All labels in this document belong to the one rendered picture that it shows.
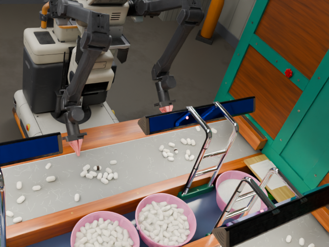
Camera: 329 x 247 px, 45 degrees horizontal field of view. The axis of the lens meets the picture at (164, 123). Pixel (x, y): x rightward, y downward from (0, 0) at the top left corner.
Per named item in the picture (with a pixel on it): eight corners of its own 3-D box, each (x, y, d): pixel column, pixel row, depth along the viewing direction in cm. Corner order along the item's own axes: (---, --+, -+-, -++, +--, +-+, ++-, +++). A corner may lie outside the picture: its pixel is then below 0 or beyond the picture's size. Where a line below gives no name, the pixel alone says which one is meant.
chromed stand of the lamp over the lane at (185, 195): (160, 173, 198) (184, 105, 170) (192, 164, 208) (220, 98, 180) (179, 202, 187) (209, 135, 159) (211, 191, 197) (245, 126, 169)
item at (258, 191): (203, 238, 175) (240, 172, 147) (236, 225, 185) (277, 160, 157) (228, 276, 164) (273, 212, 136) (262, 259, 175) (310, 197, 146)
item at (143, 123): (136, 123, 165) (140, 110, 161) (244, 102, 198) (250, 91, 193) (145, 136, 161) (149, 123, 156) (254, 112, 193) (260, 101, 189)
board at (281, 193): (243, 161, 207) (244, 159, 206) (263, 155, 214) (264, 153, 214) (284, 210, 188) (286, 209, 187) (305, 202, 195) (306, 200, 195)
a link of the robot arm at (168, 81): (165, 69, 207) (151, 69, 202) (176, 64, 197) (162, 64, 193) (168, 92, 206) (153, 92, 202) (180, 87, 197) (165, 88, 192)
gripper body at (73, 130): (87, 135, 179) (84, 120, 179) (66, 140, 174) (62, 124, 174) (82, 137, 185) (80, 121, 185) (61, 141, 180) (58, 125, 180)
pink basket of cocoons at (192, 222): (118, 229, 168) (122, 215, 162) (156, 196, 186) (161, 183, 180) (165, 271, 159) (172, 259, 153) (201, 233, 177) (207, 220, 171)
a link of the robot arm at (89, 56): (109, 32, 159) (84, 27, 153) (113, 41, 156) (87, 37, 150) (78, 101, 187) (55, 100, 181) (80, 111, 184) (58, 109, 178)
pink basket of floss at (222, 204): (204, 212, 186) (211, 200, 180) (215, 175, 207) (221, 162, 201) (257, 234, 184) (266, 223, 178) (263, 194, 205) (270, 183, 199)
